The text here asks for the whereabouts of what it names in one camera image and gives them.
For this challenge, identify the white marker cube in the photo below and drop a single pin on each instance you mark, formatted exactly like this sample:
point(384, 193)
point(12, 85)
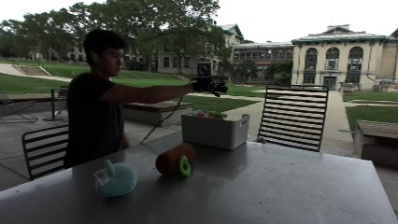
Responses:
point(204, 69)

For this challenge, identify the soft toys in bin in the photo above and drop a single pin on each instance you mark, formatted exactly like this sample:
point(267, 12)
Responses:
point(209, 114)

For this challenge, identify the brick building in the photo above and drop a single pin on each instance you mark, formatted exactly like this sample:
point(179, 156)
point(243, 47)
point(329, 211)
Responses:
point(263, 60)

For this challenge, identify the white plastic bin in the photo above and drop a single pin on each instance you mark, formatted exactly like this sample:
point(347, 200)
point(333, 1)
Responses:
point(213, 132)

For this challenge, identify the stone bench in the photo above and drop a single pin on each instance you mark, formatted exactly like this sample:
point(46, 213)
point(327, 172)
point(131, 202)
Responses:
point(376, 141)
point(155, 110)

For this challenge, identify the black slatted metal chair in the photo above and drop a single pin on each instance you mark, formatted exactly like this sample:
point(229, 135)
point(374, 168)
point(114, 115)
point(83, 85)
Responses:
point(295, 116)
point(43, 149)

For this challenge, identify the large tree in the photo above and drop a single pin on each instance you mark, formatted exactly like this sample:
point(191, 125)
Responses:
point(166, 28)

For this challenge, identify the orange avocado soft toy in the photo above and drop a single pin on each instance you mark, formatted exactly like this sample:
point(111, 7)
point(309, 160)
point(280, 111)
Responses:
point(173, 160)

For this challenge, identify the the person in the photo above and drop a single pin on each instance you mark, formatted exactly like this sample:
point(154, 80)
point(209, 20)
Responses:
point(96, 102)

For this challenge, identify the cream building with arched windows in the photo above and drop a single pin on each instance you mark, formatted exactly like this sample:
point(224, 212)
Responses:
point(344, 59)

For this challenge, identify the light blue soft toy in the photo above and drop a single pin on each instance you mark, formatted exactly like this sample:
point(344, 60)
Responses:
point(118, 180)

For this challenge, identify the round outdoor table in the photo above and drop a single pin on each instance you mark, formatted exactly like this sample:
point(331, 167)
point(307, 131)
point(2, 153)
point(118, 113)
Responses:
point(54, 102)

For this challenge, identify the black metal lounge chair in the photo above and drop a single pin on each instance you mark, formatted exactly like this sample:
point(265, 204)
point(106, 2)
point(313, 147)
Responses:
point(15, 107)

